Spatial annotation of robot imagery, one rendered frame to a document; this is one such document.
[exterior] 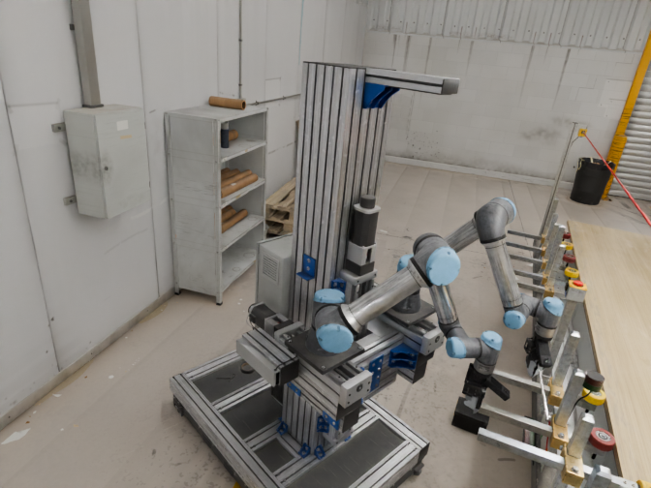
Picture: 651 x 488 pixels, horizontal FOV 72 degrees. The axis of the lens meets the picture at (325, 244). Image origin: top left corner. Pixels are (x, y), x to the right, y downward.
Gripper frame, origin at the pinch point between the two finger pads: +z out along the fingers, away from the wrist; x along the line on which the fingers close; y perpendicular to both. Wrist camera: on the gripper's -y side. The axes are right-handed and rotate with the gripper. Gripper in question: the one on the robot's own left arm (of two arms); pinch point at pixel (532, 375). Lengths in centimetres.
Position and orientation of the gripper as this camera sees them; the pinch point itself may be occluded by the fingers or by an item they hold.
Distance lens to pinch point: 214.7
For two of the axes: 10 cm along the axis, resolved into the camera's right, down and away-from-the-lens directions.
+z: -0.8, 9.1, 4.0
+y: 0.6, -4.0, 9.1
